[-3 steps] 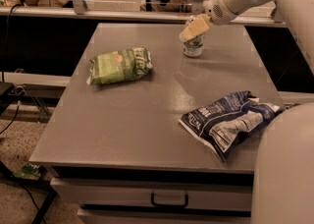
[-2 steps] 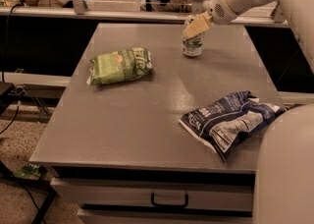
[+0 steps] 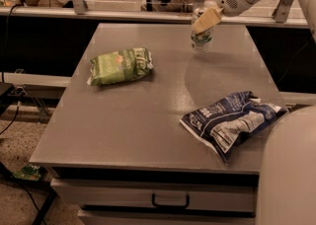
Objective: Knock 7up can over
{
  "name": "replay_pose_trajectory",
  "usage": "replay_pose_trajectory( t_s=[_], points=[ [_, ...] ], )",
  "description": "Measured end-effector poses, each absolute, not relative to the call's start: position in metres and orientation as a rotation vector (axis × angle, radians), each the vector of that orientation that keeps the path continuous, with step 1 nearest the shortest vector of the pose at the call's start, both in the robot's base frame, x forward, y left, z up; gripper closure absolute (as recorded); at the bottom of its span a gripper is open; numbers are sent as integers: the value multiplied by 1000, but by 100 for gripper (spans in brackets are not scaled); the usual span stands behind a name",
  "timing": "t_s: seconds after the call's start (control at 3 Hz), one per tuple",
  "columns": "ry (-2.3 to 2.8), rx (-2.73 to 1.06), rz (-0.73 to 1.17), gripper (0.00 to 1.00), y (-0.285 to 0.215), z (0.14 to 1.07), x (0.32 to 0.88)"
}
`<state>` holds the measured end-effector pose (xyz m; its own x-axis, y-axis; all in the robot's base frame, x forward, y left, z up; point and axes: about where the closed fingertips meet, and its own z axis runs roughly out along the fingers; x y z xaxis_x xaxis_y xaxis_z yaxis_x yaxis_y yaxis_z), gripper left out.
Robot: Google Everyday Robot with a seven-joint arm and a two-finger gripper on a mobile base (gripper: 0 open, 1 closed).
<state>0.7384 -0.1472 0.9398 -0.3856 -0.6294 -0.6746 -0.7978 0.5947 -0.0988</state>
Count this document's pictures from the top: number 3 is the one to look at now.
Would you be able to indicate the grey metal rail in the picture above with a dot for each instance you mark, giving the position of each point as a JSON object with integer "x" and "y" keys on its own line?
{"x": 152, "y": 17}

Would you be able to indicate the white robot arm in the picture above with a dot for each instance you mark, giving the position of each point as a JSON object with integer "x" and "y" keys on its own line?
{"x": 287, "y": 182}

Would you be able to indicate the black drawer handle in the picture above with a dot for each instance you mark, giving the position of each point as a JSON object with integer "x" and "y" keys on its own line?
{"x": 170, "y": 202}

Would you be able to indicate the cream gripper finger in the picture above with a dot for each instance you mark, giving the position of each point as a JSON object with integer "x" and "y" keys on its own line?
{"x": 209, "y": 18}

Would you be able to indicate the green chip bag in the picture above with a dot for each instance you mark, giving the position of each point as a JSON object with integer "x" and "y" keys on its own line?
{"x": 120, "y": 66}

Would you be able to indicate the grey upper drawer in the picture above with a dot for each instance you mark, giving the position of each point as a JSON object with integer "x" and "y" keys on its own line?
{"x": 138, "y": 194}

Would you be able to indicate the black stand frame left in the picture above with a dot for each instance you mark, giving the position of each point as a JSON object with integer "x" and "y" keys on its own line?
{"x": 41, "y": 185}

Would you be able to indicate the green packet on floor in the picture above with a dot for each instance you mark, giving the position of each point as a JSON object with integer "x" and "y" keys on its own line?
{"x": 28, "y": 173}

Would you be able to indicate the dark blue chip bag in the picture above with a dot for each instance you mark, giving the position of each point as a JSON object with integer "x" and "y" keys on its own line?
{"x": 229, "y": 122}

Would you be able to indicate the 7up soda can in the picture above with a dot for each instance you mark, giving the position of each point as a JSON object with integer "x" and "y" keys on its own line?
{"x": 200, "y": 42}

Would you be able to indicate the grey drawer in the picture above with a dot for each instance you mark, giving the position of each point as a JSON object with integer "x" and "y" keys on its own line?
{"x": 92, "y": 217}
{"x": 138, "y": 194}

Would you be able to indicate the grey lower drawer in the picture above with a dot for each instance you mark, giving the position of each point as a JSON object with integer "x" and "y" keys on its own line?
{"x": 92, "y": 217}

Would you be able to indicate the metal bracket right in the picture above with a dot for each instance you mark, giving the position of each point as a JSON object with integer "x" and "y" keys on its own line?
{"x": 281, "y": 12}

